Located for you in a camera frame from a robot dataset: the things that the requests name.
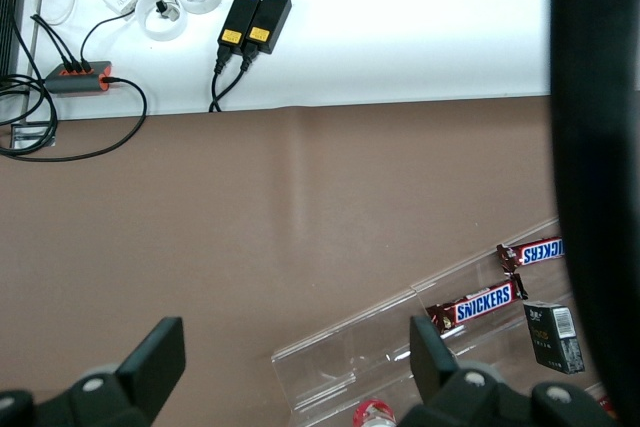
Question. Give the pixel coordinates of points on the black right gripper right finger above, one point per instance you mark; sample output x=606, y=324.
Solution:
x=435, y=372

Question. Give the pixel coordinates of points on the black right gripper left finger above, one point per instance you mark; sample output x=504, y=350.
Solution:
x=150, y=372

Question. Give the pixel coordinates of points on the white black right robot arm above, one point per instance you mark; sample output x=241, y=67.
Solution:
x=600, y=97

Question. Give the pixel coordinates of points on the clear acrylic stepped display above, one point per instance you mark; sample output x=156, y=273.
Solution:
x=380, y=342

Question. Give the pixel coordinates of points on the red can white lid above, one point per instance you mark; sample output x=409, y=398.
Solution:
x=375, y=414

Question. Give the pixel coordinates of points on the Snickers chocolate bar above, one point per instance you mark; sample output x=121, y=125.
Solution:
x=540, y=251
x=480, y=303

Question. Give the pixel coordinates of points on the small black box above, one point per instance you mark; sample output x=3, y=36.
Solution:
x=552, y=342

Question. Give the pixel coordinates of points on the brown table mat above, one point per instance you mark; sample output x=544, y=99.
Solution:
x=250, y=227

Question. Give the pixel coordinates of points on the grey orange USB hub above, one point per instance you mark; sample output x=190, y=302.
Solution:
x=75, y=81

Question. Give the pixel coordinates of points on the black power adapter yellow label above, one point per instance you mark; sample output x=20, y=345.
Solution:
x=270, y=22
x=239, y=19

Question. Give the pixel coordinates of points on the black ribbed metal box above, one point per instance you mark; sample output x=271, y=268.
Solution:
x=10, y=17

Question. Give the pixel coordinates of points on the silver metal clamp bracket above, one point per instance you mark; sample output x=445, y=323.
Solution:
x=32, y=137

